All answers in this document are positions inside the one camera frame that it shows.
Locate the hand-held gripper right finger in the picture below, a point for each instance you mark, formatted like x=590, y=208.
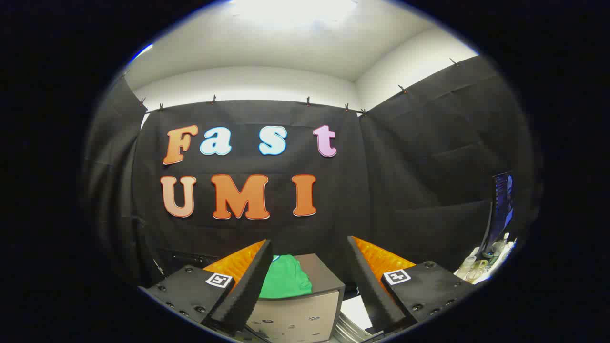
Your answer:
x=369, y=290

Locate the clear plastic bottle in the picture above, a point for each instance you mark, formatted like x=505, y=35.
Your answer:
x=501, y=244

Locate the green polo shirt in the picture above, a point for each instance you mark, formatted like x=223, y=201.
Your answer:
x=286, y=281

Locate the black backdrop cloth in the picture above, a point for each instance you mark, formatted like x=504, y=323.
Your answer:
x=381, y=190

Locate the white sheet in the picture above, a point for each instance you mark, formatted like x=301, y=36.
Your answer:
x=355, y=309

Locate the dark computer monitor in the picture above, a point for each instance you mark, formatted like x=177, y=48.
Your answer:
x=500, y=214

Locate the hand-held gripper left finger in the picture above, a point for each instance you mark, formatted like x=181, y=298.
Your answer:
x=248, y=286

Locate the grey cabinet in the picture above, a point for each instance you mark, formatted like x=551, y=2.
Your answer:
x=295, y=314

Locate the clear glass jar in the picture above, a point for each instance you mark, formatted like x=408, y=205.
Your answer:
x=468, y=266

